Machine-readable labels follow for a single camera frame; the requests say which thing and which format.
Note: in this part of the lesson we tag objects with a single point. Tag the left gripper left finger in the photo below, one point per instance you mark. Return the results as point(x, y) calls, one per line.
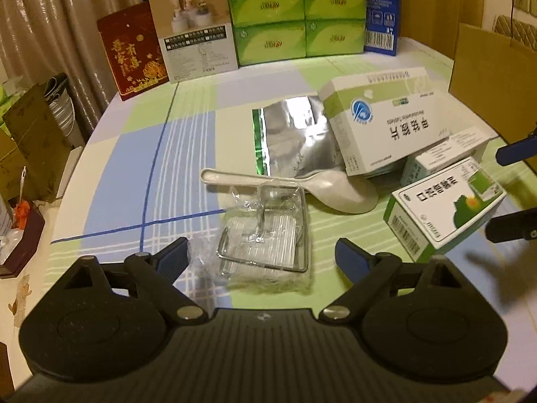
point(155, 276)

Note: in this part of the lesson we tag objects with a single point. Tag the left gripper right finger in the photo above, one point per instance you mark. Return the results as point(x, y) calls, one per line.
point(370, 275)

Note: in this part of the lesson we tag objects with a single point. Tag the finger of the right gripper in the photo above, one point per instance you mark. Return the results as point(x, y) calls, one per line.
point(513, 226)
point(518, 151)

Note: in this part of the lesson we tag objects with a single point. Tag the long white slim box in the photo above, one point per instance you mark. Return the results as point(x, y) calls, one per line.
point(469, 142)

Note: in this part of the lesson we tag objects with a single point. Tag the green white medicine box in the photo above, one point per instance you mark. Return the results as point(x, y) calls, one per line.
point(434, 214)

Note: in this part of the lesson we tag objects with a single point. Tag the white plastic spoon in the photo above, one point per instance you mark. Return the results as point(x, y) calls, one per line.
point(333, 188)

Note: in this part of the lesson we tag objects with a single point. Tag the wire rack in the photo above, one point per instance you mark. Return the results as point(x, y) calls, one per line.
point(262, 240)

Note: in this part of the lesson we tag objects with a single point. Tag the large white medicine box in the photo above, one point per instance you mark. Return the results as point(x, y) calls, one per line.
point(379, 118)

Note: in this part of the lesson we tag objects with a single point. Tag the silver foil pouch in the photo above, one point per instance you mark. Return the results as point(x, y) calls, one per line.
point(293, 138)

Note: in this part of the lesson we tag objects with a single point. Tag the dark tray with clutter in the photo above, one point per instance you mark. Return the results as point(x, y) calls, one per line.
point(21, 230)

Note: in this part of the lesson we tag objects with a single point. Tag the brown cardboard box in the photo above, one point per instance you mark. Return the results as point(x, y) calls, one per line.
point(495, 77)

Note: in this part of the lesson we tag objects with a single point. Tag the checkered tablecloth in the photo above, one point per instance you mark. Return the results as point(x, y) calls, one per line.
point(136, 186)

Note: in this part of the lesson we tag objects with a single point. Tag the quilted chair cover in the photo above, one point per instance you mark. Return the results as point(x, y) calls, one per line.
point(521, 32)

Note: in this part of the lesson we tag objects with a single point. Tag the wooden door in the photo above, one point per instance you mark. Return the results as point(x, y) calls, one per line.
point(435, 23)

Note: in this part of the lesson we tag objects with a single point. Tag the brown paper bag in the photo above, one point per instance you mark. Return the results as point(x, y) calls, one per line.
point(39, 130)

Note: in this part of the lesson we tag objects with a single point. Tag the blue milk carton box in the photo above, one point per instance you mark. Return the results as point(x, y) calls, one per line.
point(382, 26)

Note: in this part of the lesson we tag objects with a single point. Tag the red gift box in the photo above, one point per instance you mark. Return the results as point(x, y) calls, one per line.
point(132, 50)

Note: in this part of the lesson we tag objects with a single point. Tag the white product box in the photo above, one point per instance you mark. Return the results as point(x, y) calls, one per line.
point(195, 37)

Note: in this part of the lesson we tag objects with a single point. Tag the green tissue box pack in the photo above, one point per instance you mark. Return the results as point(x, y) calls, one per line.
point(276, 30)

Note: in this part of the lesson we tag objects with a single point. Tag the beige curtain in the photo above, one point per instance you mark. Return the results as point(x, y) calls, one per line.
point(42, 38)

